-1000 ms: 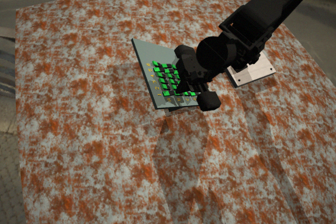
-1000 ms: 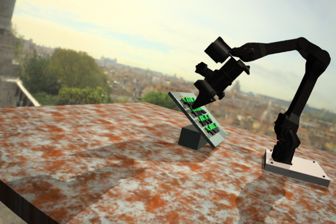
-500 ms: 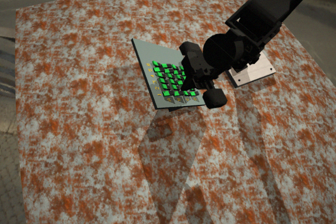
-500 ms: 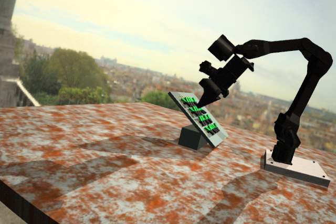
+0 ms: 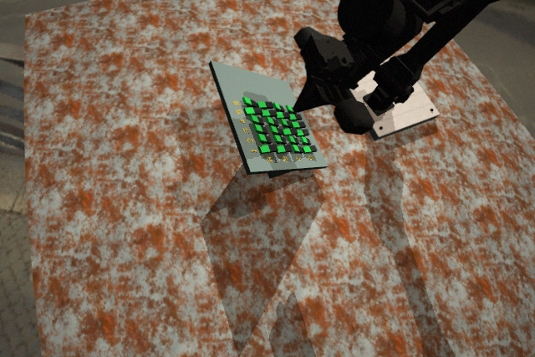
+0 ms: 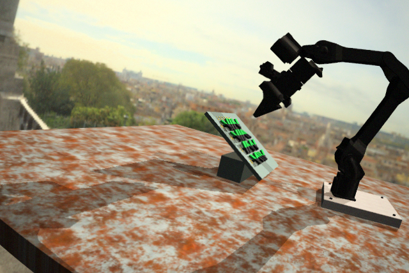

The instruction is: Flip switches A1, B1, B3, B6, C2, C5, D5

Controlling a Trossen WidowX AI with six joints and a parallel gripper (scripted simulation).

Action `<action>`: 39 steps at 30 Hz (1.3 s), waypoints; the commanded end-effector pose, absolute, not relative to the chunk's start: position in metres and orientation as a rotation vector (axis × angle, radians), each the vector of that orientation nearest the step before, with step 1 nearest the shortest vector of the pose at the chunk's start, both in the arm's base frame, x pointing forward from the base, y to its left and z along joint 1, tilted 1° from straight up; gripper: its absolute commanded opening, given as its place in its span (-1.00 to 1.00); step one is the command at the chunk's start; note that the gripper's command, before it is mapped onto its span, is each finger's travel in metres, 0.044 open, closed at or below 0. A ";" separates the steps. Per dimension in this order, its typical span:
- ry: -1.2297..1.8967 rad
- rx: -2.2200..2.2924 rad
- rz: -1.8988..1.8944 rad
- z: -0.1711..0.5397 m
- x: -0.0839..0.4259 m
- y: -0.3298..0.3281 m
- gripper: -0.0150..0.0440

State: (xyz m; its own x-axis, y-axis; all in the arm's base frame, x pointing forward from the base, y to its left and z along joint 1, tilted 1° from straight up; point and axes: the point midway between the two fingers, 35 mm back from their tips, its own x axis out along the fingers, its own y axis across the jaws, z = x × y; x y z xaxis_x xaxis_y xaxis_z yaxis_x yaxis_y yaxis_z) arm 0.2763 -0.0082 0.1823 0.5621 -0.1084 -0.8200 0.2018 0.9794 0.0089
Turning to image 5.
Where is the pale green switch panel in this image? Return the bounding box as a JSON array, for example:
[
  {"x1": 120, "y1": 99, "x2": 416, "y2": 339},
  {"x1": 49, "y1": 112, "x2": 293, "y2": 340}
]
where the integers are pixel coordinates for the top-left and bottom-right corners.
[{"x1": 209, "y1": 61, "x2": 328, "y2": 179}]

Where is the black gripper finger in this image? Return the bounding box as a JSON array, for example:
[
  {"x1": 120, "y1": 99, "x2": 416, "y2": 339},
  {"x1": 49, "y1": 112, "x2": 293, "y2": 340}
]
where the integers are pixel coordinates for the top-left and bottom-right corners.
[
  {"x1": 293, "y1": 71, "x2": 329, "y2": 109},
  {"x1": 294, "y1": 85, "x2": 337, "y2": 112}
]

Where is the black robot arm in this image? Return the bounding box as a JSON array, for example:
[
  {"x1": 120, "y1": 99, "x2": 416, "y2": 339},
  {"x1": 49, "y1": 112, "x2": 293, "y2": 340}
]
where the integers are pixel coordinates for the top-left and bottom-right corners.
[{"x1": 299, "y1": 0, "x2": 500, "y2": 116}]

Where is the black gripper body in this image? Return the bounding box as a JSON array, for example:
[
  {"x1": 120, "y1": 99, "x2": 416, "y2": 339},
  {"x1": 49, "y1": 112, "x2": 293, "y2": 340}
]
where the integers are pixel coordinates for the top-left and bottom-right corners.
[{"x1": 293, "y1": 26, "x2": 384, "y2": 135}]

